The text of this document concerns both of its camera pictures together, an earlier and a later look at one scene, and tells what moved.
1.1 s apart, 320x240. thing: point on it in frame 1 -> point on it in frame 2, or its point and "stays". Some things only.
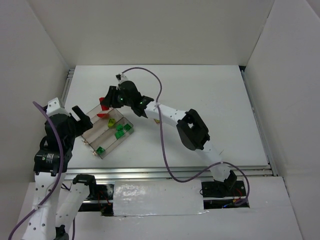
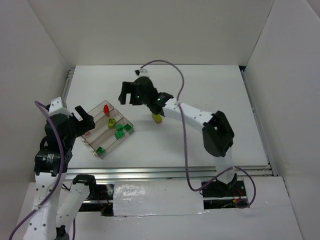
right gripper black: (111, 96) -> (130, 92)
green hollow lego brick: (100, 150) stays
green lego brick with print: (119, 127) stays
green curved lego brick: (127, 127) stays
